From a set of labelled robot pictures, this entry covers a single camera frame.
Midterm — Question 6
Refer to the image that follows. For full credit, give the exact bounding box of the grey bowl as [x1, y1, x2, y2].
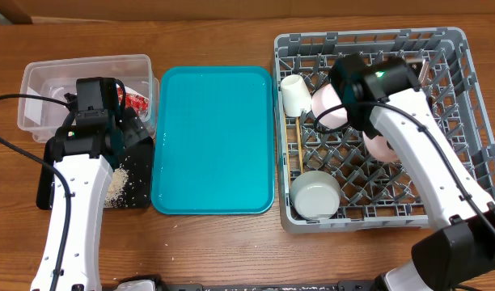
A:
[290, 171, 341, 221]

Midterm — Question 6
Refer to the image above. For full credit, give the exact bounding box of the pink plate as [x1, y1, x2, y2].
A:
[362, 133, 399, 162]

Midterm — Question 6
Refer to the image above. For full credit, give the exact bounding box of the black plastic tray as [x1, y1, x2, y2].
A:
[36, 137, 154, 210]

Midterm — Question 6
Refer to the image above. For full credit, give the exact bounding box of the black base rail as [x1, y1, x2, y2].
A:
[113, 274, 390, 291]

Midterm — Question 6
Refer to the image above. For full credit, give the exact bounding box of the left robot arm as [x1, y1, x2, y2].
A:
[31, 108, 154, 290]

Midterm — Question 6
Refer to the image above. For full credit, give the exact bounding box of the grey plastic dish rack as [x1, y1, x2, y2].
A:
[273, 27, 495, 234]

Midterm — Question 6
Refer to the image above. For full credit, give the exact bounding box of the pink bowl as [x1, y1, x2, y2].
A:
[311, 83, 348, 129]

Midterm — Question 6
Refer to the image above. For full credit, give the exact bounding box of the cream cup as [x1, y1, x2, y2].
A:
[281, 74, 311, 117]

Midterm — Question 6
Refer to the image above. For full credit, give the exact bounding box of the red snack wrapper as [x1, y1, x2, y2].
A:
[125, 86, 150, 120]

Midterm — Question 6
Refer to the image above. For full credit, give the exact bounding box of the clear plastic bin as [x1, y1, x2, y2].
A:
[17, 54, 159, 143]

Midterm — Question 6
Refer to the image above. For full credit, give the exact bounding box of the teal plastic tray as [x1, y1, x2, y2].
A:
[151, 66, 275, 215]

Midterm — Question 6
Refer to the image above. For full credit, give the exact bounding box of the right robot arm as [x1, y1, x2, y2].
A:
[329, 54, 495, 290]

